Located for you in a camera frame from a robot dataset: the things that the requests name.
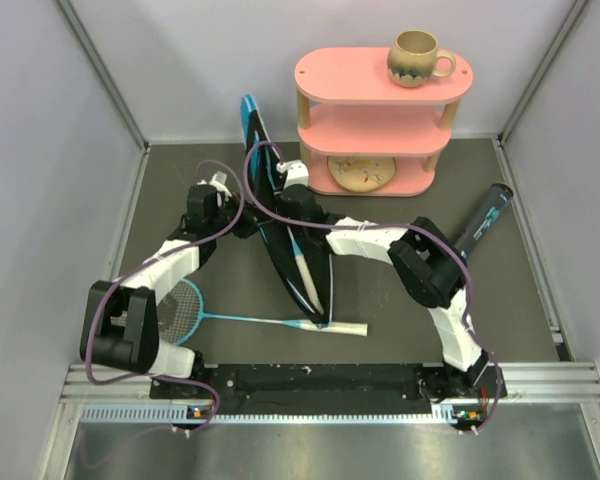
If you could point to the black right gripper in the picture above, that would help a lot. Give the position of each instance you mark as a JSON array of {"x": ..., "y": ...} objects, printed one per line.
[{"x": 281, "y": 205}]

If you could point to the pink three-tier shelf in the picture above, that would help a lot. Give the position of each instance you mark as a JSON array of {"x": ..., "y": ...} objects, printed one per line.
[{"x": 348, "y": 106}]

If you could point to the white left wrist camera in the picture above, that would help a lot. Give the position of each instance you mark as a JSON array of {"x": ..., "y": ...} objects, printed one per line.
[{"x": 218, "y": 182}]

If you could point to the black shuttlecock tube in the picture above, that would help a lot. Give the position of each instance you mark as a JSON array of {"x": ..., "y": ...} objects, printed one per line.
[{"x": 483, "y": 216}]

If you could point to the blue badminton racket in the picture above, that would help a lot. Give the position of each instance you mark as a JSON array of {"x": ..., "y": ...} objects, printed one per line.
[
  {"x": 181, "y": 312},
  {"x": 305, "y": 275}
]

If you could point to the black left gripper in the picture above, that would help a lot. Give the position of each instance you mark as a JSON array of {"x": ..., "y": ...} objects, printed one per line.
[{"x": 252, "y": 218}]

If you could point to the round painted beige coaster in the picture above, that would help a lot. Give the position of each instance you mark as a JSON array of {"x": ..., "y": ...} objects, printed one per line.
[{"x": 361, "y": 174}]

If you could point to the blue sport racket bag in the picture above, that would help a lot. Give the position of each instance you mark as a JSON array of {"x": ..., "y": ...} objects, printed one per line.
[{"x": 264, "y": 184}]

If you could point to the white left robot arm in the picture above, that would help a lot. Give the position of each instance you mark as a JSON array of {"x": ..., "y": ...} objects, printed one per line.
[{"x": 120, "y": 327}]

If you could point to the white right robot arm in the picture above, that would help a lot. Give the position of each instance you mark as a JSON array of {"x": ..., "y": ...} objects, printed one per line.
[{"x": 430, "y": 266}]

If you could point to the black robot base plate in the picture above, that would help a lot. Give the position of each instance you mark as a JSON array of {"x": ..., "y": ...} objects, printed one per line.
[{"x": 343, "y": 389}]

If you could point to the beige ceramic mug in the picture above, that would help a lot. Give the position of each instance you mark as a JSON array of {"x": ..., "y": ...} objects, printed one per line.
[{"x": 415, "y": 58}]

